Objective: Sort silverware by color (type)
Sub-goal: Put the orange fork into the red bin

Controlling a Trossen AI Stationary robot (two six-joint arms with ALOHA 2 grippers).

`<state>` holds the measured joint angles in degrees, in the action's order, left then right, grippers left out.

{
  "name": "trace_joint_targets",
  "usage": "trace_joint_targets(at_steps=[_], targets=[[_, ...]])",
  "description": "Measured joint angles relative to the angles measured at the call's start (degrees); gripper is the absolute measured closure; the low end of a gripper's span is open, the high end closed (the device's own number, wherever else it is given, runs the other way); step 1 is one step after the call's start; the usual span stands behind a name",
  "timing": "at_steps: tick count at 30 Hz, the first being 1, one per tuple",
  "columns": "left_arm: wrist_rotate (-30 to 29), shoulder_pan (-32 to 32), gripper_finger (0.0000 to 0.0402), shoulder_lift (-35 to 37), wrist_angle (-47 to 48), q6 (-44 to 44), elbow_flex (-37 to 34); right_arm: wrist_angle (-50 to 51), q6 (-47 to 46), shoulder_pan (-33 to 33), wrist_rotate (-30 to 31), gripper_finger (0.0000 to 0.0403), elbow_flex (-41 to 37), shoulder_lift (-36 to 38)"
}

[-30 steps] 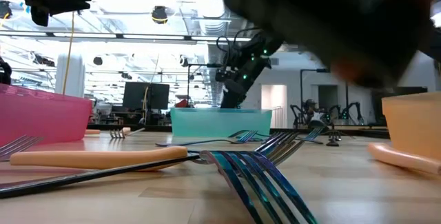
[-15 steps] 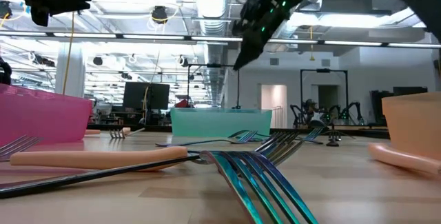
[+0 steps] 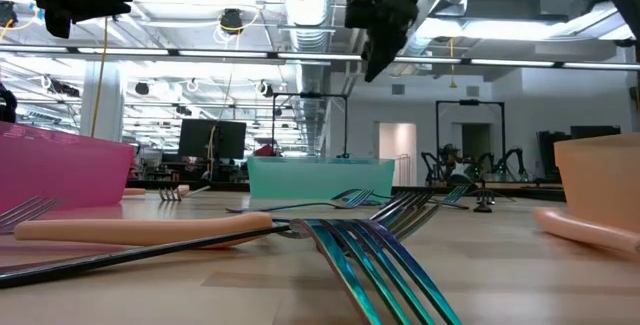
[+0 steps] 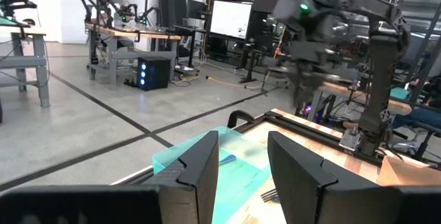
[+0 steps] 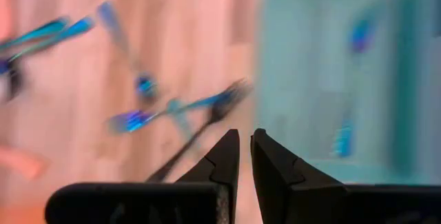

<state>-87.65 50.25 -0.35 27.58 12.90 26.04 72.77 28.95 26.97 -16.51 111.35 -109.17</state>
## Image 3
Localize person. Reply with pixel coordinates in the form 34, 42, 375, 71
446, 144, 475, 182

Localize yellow cable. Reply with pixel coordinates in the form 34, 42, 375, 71
89, 0, 114, 139

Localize black cable reel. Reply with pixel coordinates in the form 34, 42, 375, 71
218, 8, 246, 35

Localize white column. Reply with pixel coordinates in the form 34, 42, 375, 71
79, 62, 126, 142

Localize black monitor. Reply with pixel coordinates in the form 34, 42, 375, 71
178, 118, 217, 160
213, 120, 248, 160

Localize orange plastic bin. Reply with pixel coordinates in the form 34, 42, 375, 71
552, 132, 640, 232

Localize pink plastic bin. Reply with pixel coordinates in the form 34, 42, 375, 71
0, 120, 135, 214

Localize teal plastic bin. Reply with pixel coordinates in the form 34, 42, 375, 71
246, 156, 396, 200

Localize black cabinet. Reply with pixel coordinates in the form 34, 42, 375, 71
537, 125, 623, 182

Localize ceiling light bar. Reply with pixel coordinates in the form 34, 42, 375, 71
0, 44, 640, 72

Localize orange handled silver fork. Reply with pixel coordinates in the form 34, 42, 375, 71
123, 184, 212, 197
532, 206, 640, 255
0, 194, 64, 236
158, 183, 192, 203
13, 211, 296, 250

